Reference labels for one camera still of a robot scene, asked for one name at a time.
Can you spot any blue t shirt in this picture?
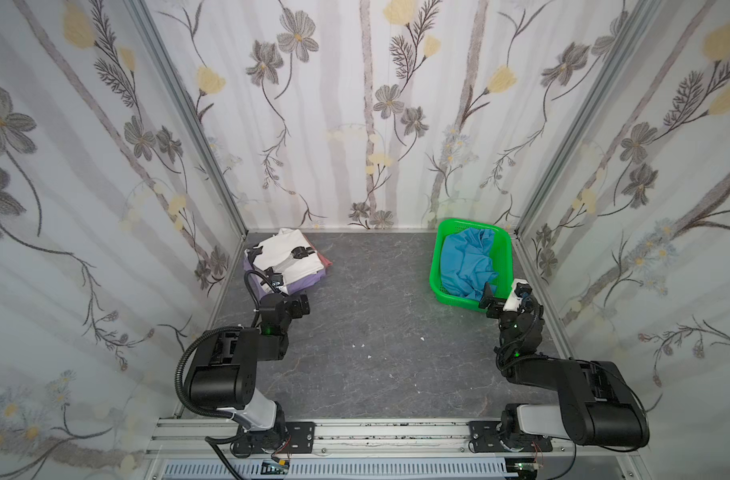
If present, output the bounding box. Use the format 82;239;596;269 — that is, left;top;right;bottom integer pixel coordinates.
440;228;499;302

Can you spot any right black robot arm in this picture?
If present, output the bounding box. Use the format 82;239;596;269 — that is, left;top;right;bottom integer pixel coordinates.
479;281;650;453

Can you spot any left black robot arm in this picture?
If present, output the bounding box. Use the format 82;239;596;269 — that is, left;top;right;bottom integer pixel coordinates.
174;293;311;456

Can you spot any purple folded shirt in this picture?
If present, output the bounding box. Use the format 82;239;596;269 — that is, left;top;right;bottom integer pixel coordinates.
249;269;326;299

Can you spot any red folded shirt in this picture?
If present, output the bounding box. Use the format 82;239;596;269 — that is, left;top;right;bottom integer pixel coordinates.
305;237;332;269

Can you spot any white black folded shirt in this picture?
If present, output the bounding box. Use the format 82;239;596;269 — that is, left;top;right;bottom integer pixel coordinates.
243;229;326;288

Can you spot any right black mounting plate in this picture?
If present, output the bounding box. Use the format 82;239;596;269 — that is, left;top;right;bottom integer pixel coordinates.
468;420;553;453

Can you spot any black mounting plate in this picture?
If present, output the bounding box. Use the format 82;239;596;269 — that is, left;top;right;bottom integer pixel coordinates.
230;421;317;458
468;420;553;453

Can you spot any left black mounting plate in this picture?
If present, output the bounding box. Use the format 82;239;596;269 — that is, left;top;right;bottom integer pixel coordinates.
230;421;317;458

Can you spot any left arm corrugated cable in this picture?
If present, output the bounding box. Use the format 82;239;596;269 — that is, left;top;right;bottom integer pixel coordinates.
174;325;246;418

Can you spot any white slotted cable duct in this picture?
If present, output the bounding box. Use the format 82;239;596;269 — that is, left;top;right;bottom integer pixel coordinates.
160;458;519;480

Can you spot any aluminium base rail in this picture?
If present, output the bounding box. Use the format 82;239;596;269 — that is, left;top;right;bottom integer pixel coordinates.
138;418;652;479

